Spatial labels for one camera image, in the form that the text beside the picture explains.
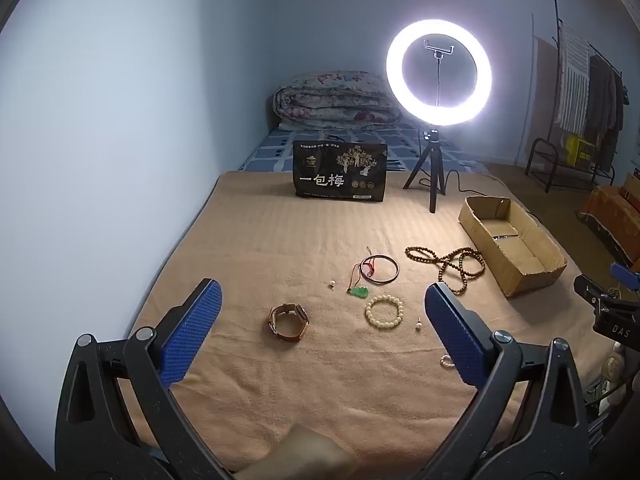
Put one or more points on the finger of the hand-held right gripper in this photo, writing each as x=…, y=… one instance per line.
x=595, y=292
x=627, y=276

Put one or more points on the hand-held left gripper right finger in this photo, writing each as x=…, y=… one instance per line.
x=455, y=340

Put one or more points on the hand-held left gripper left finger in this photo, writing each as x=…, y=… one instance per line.
x=192, y=335

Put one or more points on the cardboard box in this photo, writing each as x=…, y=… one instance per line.
x=522, y=272

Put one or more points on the black bangle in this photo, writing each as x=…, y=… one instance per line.
x=396, y=266

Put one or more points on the brown leather watch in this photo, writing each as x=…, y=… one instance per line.
x=290, y=332

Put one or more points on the person's right hand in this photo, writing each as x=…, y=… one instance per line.
x=613, y=366

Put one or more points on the orange cloth covered stool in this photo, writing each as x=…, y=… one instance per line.
x=612, y=215

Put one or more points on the yellow box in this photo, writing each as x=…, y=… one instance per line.
x=580, y=150

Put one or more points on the black metal low rack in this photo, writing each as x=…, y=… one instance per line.
x=540, y=147

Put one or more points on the tan cloth lump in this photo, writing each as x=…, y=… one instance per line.
x=300, y=452

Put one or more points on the black tripod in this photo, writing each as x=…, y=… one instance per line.
x=433, y=170

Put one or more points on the dark hanging clothes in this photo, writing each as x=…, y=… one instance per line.
x=605, y=105

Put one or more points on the blue patterned bedsheet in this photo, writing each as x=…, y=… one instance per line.
x=272, y=152

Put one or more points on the black snack bag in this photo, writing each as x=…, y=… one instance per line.
x=340, y=172

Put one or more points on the white striped towel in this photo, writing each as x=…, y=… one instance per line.
x=574, y=75

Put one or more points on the black clothes rack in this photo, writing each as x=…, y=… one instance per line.
x=556, y=35

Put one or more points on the folded floral quilt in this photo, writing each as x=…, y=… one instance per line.
x=330, y=100

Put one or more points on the black phone holder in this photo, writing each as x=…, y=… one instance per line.
x=439, y=49

